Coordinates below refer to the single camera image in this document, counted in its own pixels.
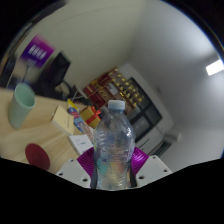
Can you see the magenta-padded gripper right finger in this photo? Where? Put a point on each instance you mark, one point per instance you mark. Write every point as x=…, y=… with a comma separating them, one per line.
x=153, y=168

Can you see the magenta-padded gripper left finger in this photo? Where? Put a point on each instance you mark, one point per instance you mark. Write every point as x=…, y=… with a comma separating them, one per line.
x=71, y=171

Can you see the clear plastic water bottle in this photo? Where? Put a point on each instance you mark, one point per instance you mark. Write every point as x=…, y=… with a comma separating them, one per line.
x=114, y=150

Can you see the white booklet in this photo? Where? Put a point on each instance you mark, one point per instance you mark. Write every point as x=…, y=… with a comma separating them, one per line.
x=80, y=144

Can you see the flat round red coaster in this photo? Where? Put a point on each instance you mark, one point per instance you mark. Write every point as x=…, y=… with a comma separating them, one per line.
x=37, y=156

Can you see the thick yellow notepad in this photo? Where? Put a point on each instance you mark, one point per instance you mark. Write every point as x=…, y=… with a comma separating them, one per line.
x=62, y=120

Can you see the dark glass door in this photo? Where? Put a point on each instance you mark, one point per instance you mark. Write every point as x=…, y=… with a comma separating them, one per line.
x=150, y=116

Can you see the blue book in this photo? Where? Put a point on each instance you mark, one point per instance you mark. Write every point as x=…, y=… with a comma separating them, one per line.
x=76, y=116

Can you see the yellow gift box red ribbon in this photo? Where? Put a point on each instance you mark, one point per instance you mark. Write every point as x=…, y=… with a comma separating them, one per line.
x=89, y=116

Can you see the pale green ribbed cup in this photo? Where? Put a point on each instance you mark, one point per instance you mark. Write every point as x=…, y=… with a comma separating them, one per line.
x=20, y=106

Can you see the wooden shelf unit with trophies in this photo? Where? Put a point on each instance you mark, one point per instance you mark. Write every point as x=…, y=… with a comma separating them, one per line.
x=111, y=88

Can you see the black office chair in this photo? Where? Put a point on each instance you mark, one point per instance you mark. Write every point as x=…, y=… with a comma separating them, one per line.
x=55, y=75

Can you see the long ceiling light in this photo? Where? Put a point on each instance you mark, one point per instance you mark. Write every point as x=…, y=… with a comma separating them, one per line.
x=215, y=67

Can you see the purple sign board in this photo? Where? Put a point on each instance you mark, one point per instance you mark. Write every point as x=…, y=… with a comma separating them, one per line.
x=37, y=50

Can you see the white wall air conditioner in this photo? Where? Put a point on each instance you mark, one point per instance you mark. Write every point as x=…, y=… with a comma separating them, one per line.
x=173, y=136

